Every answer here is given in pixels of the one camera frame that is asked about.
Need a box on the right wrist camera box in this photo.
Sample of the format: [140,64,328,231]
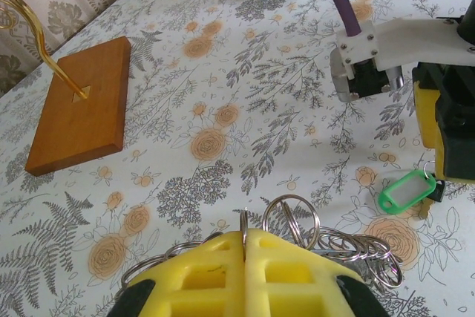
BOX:
[330,18,475,102]

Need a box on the silver split key ring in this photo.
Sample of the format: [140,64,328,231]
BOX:
[262,195,298,249]
[238,208,250,261]
[354,242,404,290]
[278,196,321,251]

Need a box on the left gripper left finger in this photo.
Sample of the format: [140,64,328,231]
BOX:
[107,230,248,317]

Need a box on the key with black head cover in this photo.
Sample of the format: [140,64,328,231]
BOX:
[419,178,446,221]

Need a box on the green key tag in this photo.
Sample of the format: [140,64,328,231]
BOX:
[377,169,438,213]

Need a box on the gold wire stand wooden base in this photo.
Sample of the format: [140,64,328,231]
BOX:
[0,0,131,176]

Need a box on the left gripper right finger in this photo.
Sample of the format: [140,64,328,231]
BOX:
[244,227,378,317]

